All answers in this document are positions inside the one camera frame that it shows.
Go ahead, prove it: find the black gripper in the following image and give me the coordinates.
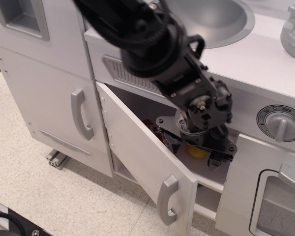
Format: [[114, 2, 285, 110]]
[[156, 117, 237, 170]]

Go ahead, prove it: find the grey cabinet door handle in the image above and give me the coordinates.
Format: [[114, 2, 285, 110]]
[[157, 175, 178, 226]]

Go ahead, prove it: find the white cabinet door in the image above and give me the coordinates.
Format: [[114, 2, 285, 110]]
[[96, 82, 198, 236]]

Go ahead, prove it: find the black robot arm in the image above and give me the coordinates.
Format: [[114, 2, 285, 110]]
[[75, 0, 237, 167]]

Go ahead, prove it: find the yellow toy lemon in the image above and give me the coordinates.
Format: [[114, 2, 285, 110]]
[[185, 144, 207, 159]]

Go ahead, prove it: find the red toy ketchup bottle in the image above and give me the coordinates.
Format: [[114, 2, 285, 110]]
[[143, 119, 162, 140]]

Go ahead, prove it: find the grey timer knob dial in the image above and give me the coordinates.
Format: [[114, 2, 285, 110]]
[[257, 105, 295, 143]]

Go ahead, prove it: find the white oven door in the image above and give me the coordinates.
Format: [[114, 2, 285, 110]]
[[249, 170, 295, 236]]

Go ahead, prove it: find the grey vent grille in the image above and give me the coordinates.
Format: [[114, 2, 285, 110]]
[[102, 55, 163, 97]]

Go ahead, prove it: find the white toy kitchen unit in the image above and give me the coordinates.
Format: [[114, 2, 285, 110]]
[[0, 0, 295, 236]]

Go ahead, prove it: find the silver sink bowl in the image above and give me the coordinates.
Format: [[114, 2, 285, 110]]
[[169, 0, 255, 49]]

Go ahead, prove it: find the white fridge door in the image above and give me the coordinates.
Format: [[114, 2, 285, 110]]
[[0, 47, 114, 177]]

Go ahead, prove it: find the grey faucet stove fixture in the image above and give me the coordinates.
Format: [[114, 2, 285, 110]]
[[280, 4, 295, 59]]

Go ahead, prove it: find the grey fridge emblem badge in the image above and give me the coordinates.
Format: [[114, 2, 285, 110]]
[[39, 129, 92, 156]]

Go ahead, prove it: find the grey recessed dispenser panel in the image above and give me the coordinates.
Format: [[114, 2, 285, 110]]
[[0, 0, 50, 41]]

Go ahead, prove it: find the grey oven door handle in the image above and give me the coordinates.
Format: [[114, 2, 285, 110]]
[[278, 163, 295, 189]]

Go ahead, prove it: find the grey fridge door handle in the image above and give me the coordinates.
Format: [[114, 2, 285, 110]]
[[70, 88, 94, 141]]

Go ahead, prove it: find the aluminium extrusion rail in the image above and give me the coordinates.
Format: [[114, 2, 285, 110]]
[[46, 149, 70, 170]]

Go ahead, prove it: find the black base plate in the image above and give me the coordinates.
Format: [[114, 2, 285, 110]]
[[4, 207, 52, 236]]

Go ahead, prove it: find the black cable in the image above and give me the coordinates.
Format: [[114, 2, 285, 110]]
[[0, 212, 20, 236]]

